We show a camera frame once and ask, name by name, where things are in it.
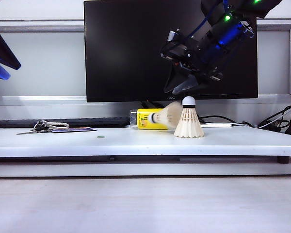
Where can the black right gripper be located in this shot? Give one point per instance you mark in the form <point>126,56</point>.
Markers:
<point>189,55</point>

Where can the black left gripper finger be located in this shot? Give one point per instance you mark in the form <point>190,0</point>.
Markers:
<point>1,49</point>

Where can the white feather shuttlecock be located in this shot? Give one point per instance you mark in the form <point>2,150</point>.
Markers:
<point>189,123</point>
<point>167,116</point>

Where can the black blue right robot arm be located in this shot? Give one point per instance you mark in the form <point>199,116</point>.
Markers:
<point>223,36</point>

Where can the yellow label plastic bottle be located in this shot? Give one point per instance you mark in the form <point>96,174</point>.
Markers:
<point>143,120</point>

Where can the black computer keyboard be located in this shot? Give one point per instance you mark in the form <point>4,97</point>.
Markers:
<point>14,123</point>

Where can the white flat device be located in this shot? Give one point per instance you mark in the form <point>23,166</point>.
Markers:
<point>218,125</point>

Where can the black computer monitor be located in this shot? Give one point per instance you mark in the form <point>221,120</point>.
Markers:
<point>123,48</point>

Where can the metal key bunch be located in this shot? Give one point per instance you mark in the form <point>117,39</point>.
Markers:
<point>40,127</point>

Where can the white raised desk board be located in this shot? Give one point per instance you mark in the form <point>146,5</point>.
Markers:
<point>145,145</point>

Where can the blue key tag card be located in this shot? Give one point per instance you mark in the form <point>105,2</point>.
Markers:
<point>72,130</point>

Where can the small round green sticker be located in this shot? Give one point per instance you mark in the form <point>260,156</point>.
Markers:
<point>101,137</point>

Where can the black board foot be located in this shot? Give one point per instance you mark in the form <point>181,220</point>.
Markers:
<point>283,160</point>

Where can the aluminium partition frame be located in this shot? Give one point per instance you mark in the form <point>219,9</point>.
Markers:
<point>38,28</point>

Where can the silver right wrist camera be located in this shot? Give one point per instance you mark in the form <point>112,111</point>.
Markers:
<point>172,36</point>

